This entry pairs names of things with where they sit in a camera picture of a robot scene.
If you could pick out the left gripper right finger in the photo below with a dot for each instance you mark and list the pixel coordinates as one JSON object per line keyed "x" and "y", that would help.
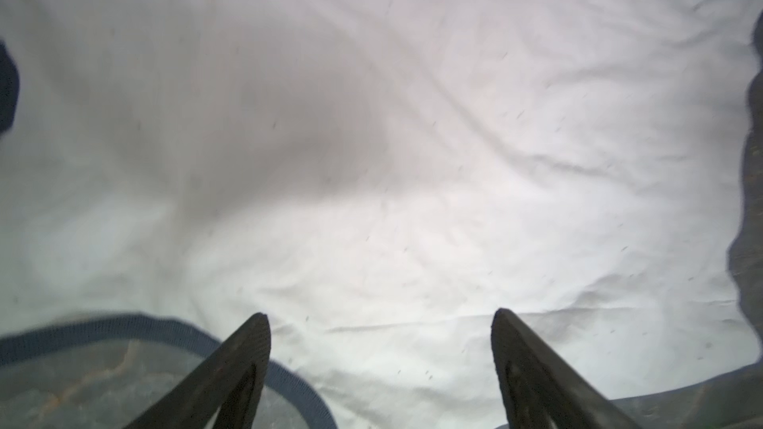
{"x": 541, "y": 390}

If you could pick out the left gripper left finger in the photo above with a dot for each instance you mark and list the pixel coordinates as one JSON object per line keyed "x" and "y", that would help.
{"x": 225, "y": 388}

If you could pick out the white navy-trimmed tank top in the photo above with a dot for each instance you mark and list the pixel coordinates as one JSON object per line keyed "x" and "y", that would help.
{"x": 380, "y": 176}

